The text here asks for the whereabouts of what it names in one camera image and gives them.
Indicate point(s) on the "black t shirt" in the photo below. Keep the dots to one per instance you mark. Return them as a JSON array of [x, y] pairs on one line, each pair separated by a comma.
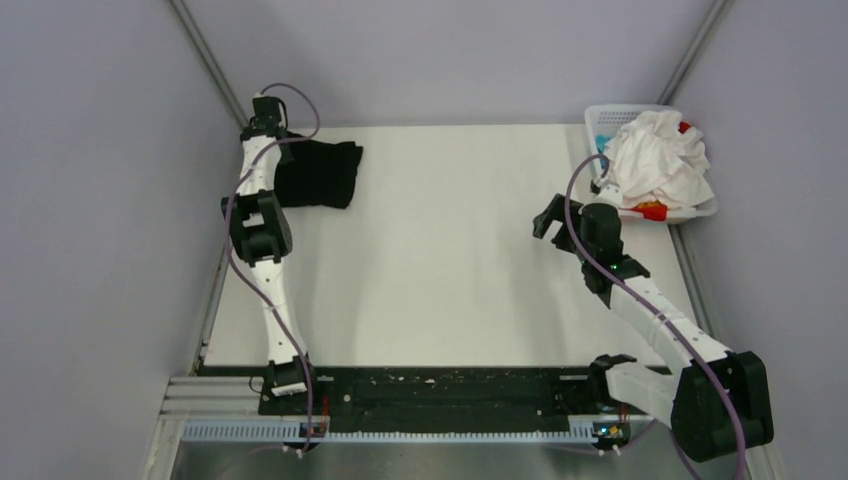
[[314, 173]]

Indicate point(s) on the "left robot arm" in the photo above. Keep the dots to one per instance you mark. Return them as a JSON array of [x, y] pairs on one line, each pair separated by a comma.
[[260, 240]]

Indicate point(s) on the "white crumpled t shirt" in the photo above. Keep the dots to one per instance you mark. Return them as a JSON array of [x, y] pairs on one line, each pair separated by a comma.
[[620, 145]]

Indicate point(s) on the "white cable duct strip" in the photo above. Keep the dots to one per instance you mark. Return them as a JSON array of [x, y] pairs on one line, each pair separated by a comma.
[[255, 431]]

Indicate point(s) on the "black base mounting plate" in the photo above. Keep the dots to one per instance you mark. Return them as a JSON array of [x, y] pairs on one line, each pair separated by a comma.
[[448, 400]]

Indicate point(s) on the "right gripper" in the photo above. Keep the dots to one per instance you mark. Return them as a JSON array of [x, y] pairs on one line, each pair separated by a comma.
[[556, 211]]

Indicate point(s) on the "blue garment in basket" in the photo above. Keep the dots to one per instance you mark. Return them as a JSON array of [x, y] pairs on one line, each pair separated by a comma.
[[601, 143]]

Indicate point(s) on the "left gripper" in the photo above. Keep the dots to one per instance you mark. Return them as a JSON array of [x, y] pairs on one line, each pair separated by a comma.
[[284, 126]]

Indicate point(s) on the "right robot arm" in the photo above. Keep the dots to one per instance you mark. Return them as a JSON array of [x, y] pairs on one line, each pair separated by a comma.
[[676, 358]]

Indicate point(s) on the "white perforated laundry basket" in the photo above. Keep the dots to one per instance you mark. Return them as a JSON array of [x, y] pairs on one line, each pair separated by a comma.
[[605, 120]]

